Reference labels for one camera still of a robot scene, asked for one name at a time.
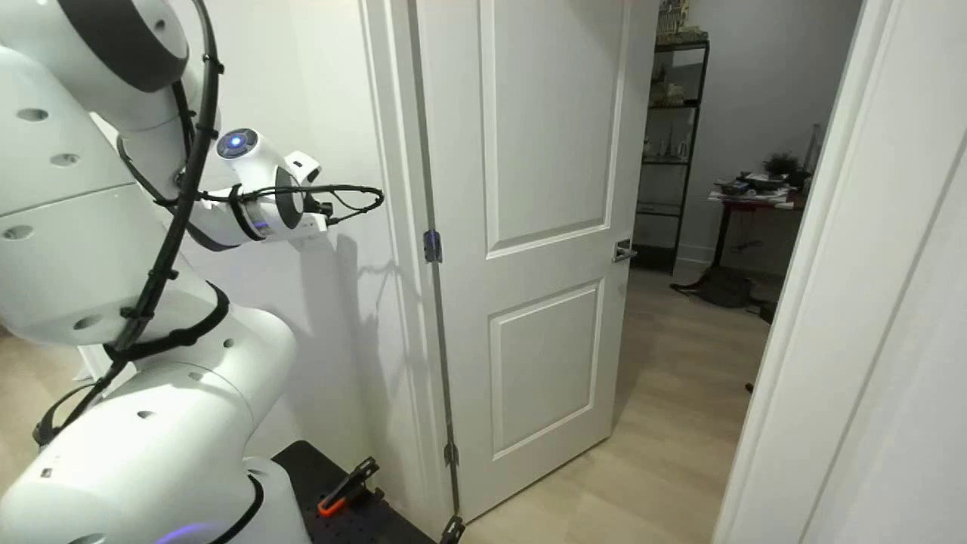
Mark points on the metal door hinge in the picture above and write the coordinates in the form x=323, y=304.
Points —
x=452, y=453
x=433, y=247

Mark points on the black mounting table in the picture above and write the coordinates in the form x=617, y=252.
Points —
x=381, y=525

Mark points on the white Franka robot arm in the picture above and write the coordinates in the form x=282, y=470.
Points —
x=102, y=252

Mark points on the cluttered papers pile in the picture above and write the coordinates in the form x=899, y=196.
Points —
x=750, y=188

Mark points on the orange black clamp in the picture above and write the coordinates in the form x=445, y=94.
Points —
x=349, y=488

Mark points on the black metal shelf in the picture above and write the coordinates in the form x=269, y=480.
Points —
x=696, y=151

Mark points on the small dark floor object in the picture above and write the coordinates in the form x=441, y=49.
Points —
x=747, y=386

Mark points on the white door frame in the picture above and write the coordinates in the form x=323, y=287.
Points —
x=402, y=304
x=855, y=304

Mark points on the white panel door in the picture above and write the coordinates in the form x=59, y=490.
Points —
x=544, y=151

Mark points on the wooden desk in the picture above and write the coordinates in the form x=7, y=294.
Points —
x=757, y=236

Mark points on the yellowish decoration plant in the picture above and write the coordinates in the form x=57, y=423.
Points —
x=671, y=19

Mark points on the dark door stop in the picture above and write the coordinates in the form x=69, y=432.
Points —
x=454, y=529

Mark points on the black bag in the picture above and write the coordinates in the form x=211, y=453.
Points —
x=724, y=292

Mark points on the small green potted plant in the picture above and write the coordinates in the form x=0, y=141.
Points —
x=784, y=166

